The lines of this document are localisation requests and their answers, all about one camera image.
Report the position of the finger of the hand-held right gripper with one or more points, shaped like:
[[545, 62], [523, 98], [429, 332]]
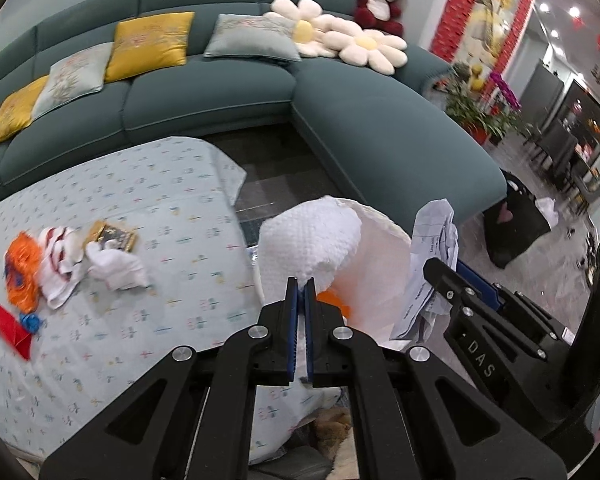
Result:
[[480, 282], [447, 282]]

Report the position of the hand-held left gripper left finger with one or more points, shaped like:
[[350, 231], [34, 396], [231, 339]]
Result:
[[292, 320]]

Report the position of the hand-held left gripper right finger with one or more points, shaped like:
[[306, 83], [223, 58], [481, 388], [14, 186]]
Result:
[[310, 320]]

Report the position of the printed paper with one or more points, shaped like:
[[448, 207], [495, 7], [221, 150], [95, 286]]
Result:
[[432, 230]]

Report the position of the white lined trash bin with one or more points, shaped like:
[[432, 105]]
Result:
[[380, 280]]

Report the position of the white paper towel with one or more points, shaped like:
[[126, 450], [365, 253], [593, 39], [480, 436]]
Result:
[[305, 240]]

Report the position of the white tissue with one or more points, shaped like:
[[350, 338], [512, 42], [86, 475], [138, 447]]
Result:
[[117, 267]]

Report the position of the gold and black packet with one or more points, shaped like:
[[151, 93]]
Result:
[[115, 235]]

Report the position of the red and white striped wrapper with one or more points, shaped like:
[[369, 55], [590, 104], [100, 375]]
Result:
[[60, 260]]

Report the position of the small blue wrapper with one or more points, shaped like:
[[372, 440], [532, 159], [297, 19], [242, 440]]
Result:
[[30, 322]]

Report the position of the orange plastic bag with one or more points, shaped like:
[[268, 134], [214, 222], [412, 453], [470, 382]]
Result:
[[22, 270]]

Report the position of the red envelope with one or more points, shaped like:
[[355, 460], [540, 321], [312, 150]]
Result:
[[12, 330]]

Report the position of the orange wrapper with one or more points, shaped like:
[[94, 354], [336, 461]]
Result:
[[334, 302]]

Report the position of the black bag with pink heart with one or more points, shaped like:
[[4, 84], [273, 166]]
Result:
[[510, 230]]

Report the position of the white plastic bag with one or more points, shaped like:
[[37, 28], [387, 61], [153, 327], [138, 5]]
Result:
[[547, 210]]

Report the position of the brown plush toy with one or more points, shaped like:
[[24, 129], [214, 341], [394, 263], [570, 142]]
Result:
[[332, 430]]

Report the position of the floral printed tablecloth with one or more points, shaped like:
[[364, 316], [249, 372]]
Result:
[[155, 320]]

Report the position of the cream fluffy plush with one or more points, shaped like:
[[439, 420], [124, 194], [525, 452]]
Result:
[[344, 460]]

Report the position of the grey dining chair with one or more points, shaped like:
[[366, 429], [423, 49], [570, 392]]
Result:
[[562, 160], [537, 147]]

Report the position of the teal corner sofa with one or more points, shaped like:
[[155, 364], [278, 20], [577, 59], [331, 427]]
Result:
[[370, 125]]

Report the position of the green potted plant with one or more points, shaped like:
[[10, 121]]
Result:
[[467, 105]]

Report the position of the purple orchid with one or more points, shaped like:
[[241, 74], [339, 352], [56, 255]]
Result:
[[507, 90]]

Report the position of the dark glass cabinet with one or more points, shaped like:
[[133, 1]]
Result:
[[587, 120]]

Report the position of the yellow gourd ornament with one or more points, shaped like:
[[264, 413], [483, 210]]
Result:
[[478, 80]]

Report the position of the white flower cushion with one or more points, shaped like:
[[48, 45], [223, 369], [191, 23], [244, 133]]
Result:
[[370, 50], [300, 15]]

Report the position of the grey embroidered pillow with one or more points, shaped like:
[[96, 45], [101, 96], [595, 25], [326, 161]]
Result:
[[72, 80], [252, 37]]

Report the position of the red plush monkey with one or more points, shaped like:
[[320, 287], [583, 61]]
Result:
[[380, 5]]

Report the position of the yellow embroidered pillow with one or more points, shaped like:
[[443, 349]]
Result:
[[12, 115], [147, 45]]

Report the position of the red bordered wall mural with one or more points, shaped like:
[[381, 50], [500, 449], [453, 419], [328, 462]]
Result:
[[455, 15]]

